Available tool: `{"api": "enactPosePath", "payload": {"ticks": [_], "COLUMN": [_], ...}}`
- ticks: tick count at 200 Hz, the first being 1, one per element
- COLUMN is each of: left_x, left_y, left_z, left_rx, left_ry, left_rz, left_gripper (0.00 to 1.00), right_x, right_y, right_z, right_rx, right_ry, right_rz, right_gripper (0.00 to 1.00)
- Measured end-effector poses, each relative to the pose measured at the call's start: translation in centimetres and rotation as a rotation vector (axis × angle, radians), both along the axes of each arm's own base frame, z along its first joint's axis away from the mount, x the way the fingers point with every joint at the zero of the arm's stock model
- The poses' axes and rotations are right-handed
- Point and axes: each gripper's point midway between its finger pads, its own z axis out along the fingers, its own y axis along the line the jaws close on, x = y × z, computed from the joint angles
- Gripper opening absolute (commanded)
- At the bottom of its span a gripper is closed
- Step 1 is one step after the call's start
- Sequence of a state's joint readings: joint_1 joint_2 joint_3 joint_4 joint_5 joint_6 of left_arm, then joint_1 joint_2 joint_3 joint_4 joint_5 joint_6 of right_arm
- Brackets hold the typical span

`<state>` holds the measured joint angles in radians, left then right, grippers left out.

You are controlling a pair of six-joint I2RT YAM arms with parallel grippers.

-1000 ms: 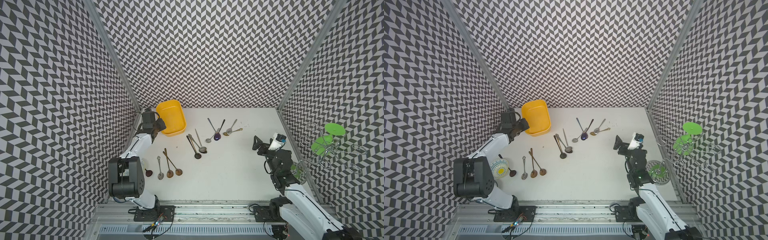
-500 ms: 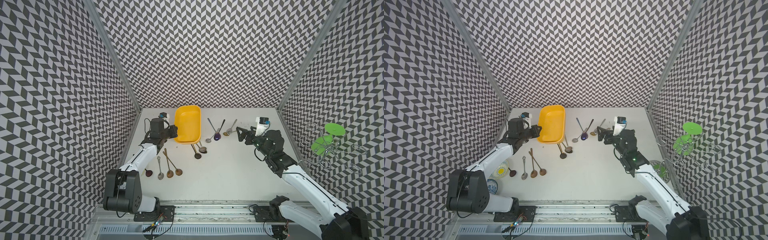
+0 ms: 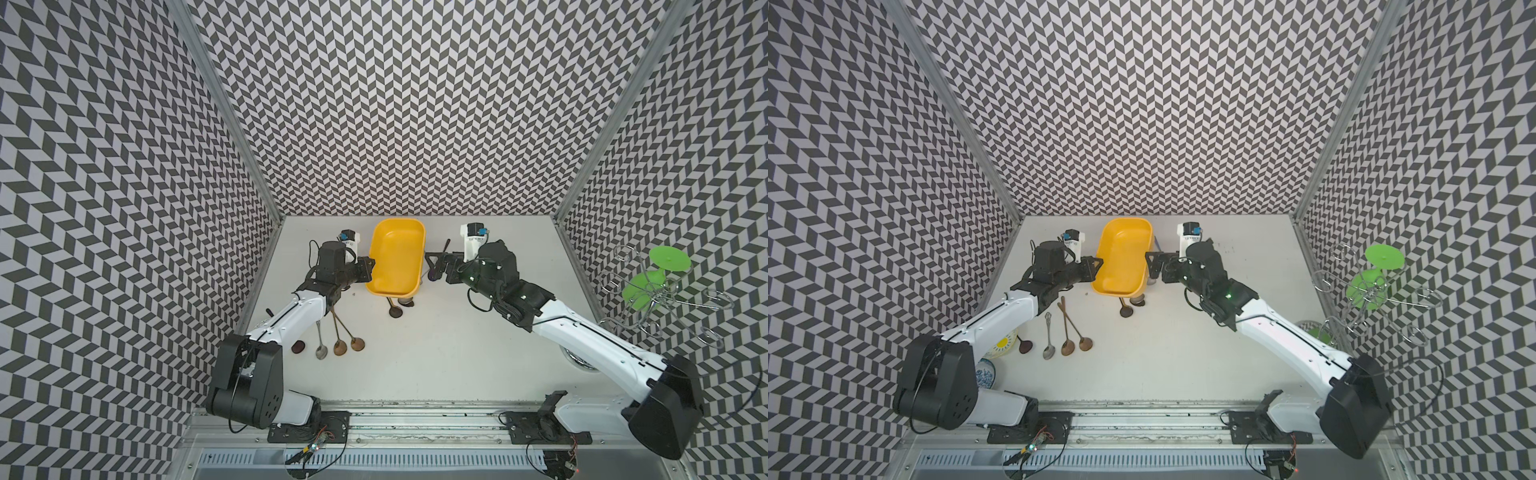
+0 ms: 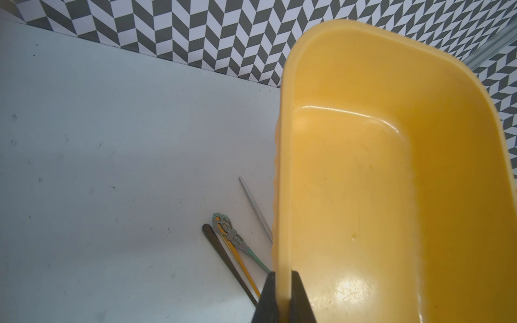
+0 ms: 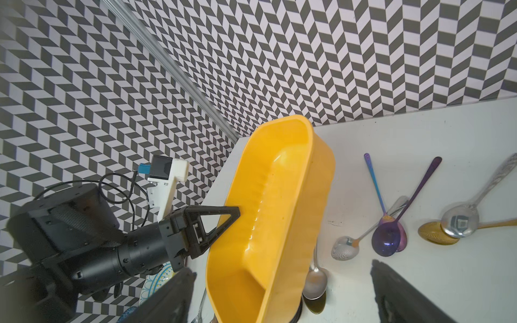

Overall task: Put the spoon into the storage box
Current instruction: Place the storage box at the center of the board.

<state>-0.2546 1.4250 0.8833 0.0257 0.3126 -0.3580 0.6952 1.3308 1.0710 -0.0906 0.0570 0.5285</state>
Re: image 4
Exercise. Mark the black spoon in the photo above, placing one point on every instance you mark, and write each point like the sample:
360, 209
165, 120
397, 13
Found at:
216, 244

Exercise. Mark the plain silver spoon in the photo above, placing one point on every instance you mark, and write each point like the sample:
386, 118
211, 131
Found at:
256, 209

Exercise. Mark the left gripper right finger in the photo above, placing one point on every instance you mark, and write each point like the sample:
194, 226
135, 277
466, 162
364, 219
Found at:
300, 310

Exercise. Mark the yellow plastic storage box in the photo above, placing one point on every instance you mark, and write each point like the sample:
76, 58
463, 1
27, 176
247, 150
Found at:
394, 196

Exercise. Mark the ornate silver gold spoon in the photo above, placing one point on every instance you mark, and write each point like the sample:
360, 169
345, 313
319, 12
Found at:
237, 245

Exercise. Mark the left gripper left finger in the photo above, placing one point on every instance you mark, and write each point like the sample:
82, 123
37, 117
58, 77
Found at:
267, 308

